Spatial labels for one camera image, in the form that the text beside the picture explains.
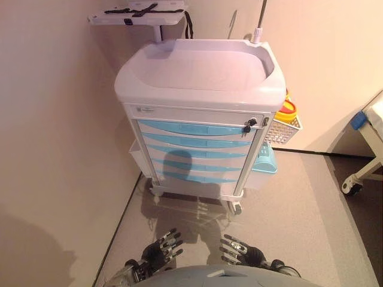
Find cart caster wheel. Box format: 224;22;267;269
228;201;243;216

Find bed caster wheel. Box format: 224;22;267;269
341;178;364;197

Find black hanging strap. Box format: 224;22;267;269
183;11;194;39

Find blue bed corner bumper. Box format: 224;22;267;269
350;111;369;130

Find yellow sharps container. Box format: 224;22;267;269
274;88;300;123

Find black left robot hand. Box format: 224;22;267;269
140;227;184;271

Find white medical cart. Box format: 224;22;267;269
114;38;288;216

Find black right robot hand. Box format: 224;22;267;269
219;234;267;268

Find white cart side shelf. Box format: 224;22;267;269
87;0;187;45

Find white lattice basket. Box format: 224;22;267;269
263;114;304;145

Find metal infusion pole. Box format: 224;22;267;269
253;0;268;46

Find white hospital bed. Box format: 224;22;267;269
326;88;383;198

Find black crossed shelf straps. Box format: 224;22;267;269
104;2;184;26

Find waste bin with blue lid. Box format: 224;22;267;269
247;142;279;192

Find white cart side bin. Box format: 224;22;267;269
128;139;151;178

